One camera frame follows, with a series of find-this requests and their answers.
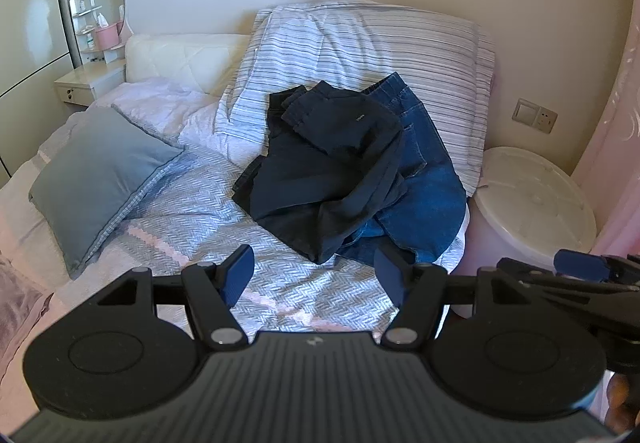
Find grey pillow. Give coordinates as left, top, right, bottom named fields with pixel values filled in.
left=28, top=104, right=186, bottom=280

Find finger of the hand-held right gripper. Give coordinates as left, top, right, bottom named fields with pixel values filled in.
left=497, top=257, right=640, bottom=319
left=554, top=249, right=640, bottom=285

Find pink curtain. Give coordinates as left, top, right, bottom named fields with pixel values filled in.
left=570, top=13, right=640, bottom=264

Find white padded headboard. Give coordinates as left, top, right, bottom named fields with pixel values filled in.
left=124, top=33, right=251, bottom=96

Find white vanity shelf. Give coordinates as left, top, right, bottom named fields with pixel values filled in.
left=70, top=0, right=132, bottom=65

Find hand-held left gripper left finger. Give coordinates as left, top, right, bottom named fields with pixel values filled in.
left=96, top=245, right=256, bottom=350

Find white dressing table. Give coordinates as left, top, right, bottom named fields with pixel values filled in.
left=54, top=58, right=128, bottom=105

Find blue jeans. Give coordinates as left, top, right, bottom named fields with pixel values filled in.
left=336, top=72, right=468, bottom=269

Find person's right hand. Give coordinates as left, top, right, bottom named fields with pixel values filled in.
left=605, top=373, right=632, bottom=431

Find light blue woven bedspread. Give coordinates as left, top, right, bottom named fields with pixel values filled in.
left=50, top=143, right=471, bottom=339

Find wall light switch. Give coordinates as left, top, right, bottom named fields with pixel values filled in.
left=513, top=99, right=540, bottom=125

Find white wardrobe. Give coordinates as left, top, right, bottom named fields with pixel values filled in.
left=0, top=0, right=83, bottom=184

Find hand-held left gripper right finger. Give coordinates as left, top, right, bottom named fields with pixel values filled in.
left=374, top=243, right=540, bottom=350

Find wall power socket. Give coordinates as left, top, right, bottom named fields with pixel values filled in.
left=534, top=107, right=558, bottom=133

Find black pants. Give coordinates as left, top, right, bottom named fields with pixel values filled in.
left=231, top=80, right=407, bottom=265

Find pink box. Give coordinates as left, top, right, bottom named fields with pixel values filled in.
left=94, top=23, right=119, bottom=50

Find striped white pillow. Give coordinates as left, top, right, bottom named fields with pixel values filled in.
left=214, top=0, right=497, bottom=199

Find purple fuzzy blanket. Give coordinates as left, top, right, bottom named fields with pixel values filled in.
left=0, top=253, right=53, bottom=366

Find white round side table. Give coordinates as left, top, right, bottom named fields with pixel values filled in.
left=452, top=146, right=598, bottom=319

